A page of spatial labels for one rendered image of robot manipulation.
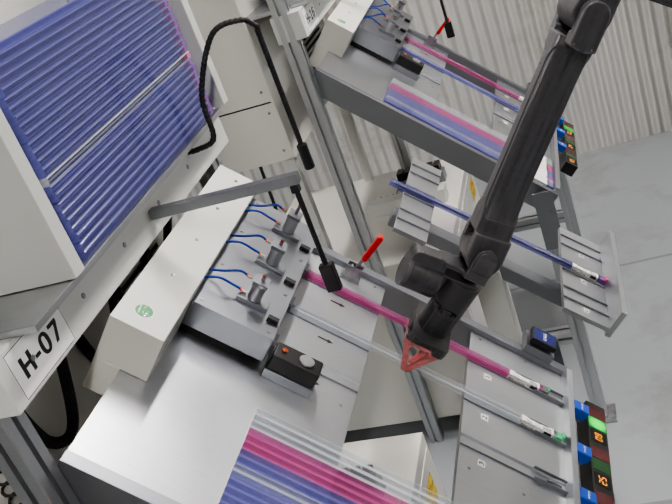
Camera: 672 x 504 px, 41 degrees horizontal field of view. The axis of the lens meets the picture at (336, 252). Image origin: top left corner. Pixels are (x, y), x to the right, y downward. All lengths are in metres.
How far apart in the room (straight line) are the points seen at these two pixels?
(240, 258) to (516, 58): 2.96
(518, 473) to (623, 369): 1.49
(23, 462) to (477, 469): 0.68
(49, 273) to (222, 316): 0.31
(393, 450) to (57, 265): 0.97
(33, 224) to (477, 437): 0.78
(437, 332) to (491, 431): 0.19
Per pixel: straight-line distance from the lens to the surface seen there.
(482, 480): 1.41
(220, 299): 1.34
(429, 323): 1.42
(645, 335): 3.05
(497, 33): 4.21
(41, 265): 1.10
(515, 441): 1.52
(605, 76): 4.32
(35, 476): 1.10
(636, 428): 2.71
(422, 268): 1.36
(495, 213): 1.34
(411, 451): 1.83
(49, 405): 1.34
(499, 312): 1.98
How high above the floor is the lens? 1.75
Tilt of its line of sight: 25 degrees down
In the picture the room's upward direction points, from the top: 21 degrees counter-clockwise
